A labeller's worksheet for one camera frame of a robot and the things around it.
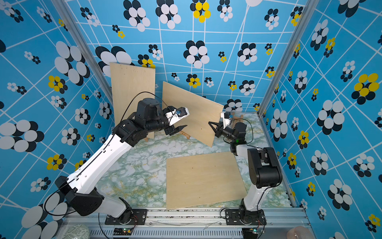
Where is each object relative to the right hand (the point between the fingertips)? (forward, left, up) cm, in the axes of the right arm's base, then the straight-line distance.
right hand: (212, 122), depth 87 cm
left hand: (-11, +15, +18) cm, 26 cm away
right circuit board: (-51, -17, -21) cm, 58 cm away
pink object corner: (-51, -39, -20) cm, 67 cm away
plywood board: (-26, +8, -21) cm, 34 cm away
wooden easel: (+2, +15, -16) cm, 22 cm away
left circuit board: (-51, +45, -22) cm, 72 cm away
